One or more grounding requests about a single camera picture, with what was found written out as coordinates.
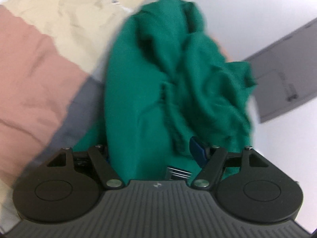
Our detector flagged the black door handle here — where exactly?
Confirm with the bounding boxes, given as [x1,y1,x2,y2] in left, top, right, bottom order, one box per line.
[286,93,298,102]

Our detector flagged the grey wardrobe door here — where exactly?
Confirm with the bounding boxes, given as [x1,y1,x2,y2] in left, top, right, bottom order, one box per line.
[245,19,316,123]

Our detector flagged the green hooded sweatshirt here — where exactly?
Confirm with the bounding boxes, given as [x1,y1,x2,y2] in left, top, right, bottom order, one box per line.
[74,0,256,182]

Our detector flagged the patchwork bed quilt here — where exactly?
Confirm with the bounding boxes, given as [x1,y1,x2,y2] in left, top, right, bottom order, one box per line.
[1,0,157,233]

